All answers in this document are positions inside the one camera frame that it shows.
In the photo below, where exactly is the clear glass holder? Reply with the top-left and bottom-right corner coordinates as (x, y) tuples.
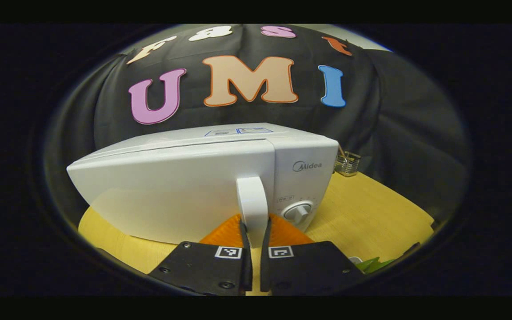
(334, 149), (362, 177)

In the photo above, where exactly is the white microwave oven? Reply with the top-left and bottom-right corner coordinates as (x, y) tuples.
(66, 123), (340, 247)

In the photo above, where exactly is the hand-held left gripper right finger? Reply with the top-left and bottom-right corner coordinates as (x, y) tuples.
(260, 213), (365, 297)

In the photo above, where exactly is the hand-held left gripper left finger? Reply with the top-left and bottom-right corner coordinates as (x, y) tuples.
(148, 213), (253, 297)

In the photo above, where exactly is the green lettuce leaf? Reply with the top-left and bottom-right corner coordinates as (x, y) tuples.
(355, 256), (395, 274)

